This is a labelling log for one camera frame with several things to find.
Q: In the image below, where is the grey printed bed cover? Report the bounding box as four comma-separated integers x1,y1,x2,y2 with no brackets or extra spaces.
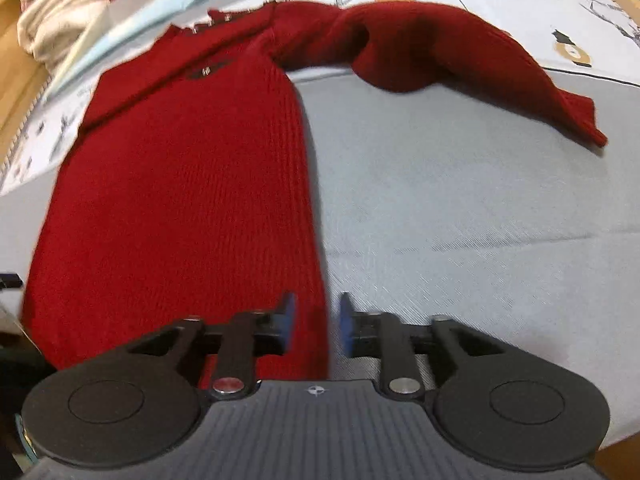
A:
0,0,640,451

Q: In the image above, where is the light blue folded sheet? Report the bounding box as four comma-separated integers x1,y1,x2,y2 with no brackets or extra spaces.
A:
43,0,202,100

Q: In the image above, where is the cream folded quilt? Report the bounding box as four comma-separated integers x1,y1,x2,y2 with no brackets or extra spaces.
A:
17,0,106,73

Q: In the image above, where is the dark red knit sweater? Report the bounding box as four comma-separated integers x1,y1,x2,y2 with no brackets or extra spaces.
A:
22,1,606,380

